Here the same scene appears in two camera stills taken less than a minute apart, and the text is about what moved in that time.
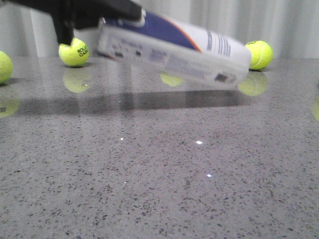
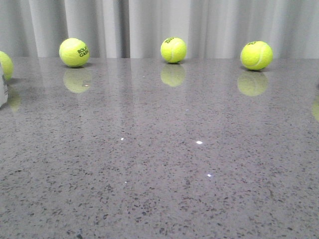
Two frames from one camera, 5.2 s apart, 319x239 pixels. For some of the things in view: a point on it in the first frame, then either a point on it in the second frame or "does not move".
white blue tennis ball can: (184, 48) to (4, 89)
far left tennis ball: (6, 67) does not move
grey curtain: (290, 27) does not move
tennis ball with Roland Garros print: (75, 55) does not move
